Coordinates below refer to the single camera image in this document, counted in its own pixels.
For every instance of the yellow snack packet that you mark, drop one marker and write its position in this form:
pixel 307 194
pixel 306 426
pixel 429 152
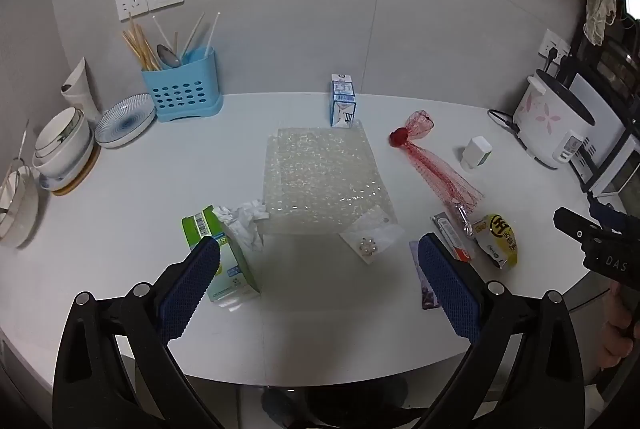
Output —
pixel 497 239

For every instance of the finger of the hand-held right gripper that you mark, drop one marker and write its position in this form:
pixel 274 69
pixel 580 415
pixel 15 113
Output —
pixel 567 219
pixel 607 216

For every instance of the white floral rice cooker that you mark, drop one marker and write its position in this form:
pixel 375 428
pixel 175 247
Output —
pixel 545 119

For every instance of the clear bubble wrap sheet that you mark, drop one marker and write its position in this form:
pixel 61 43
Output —
pixel 320 174

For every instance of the pearl brooch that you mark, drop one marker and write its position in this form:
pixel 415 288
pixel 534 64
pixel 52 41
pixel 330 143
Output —
pixel 365 246

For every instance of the person's right hand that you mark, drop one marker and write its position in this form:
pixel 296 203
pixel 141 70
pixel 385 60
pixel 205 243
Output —
pixel 614 339

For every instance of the small white bowl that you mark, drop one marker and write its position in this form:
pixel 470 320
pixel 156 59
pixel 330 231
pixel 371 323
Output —
pixel 60 131

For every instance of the blue cutlery holder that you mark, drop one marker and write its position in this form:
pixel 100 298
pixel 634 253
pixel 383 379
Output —
pixel 182 94

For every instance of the round wooden trivet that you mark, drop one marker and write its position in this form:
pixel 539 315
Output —
pixel 82 176

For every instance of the silver foil wrapper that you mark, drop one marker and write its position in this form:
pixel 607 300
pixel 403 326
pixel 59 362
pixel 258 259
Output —
pixel 464 219

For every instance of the purple card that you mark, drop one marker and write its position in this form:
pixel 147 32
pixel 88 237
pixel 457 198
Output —
pixel 424 284

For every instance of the metal spoon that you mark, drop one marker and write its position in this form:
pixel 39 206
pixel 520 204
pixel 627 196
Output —
pixel 168 55

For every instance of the green white carton box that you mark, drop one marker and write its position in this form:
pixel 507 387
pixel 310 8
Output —
pixel 235 269

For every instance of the clear plastic bag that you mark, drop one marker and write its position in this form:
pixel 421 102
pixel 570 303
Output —
pixel 377 229

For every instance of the white wall socket with plug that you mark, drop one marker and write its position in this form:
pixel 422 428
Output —
pixel 554 43

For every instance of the red mesh bag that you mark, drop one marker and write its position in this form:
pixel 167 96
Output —
pixel 437 166

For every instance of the white countertop oven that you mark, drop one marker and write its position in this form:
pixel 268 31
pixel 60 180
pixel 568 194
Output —
pixel 607 149

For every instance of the white hanging cloth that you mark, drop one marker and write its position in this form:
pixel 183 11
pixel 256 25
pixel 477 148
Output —
pixel 599 9

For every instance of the glass bowl at left edge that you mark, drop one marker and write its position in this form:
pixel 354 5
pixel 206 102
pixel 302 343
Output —
pixel 17 209

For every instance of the white slanted cup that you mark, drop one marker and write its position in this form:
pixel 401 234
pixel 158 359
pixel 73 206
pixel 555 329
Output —
pixel 80 89

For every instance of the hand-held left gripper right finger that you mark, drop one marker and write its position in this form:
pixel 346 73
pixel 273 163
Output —
pixel 445 284

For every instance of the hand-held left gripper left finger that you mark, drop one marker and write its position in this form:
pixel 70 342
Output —
pixel 192 289

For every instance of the bundle of wooden chopsticks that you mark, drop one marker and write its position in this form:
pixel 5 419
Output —
pixel 140 46

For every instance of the small white box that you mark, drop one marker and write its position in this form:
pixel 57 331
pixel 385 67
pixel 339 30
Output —
pixel 475 154

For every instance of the white tissue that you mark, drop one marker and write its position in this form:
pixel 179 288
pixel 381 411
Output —
pixel 247 224

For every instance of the blue patterned plate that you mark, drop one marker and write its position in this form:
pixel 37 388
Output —
pixel 125 119

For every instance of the large white bowl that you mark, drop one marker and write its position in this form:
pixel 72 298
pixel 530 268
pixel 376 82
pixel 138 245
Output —
pixel 67 159

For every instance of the white ointment tube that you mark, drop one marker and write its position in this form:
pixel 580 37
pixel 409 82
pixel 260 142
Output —
pixel 452 239

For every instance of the blue white milk carton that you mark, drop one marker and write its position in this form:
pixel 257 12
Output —
pixel 343 104

